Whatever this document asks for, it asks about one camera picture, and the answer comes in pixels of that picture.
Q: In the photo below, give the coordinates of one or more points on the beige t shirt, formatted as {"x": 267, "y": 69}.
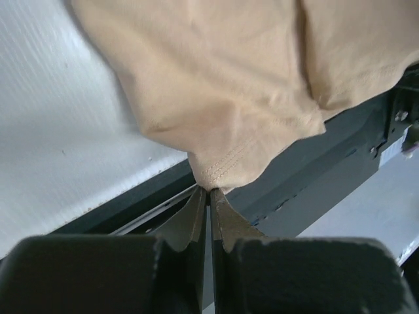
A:
{"x": 234, "y": 83}

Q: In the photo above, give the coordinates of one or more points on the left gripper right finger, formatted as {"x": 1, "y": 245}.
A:
{"x": 254, "y": 273}

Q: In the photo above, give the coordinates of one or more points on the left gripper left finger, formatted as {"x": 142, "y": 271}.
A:
{"x": 161, "y": 272}

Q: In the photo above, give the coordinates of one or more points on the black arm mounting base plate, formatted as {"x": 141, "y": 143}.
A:
{"x": 301, "y": 184}

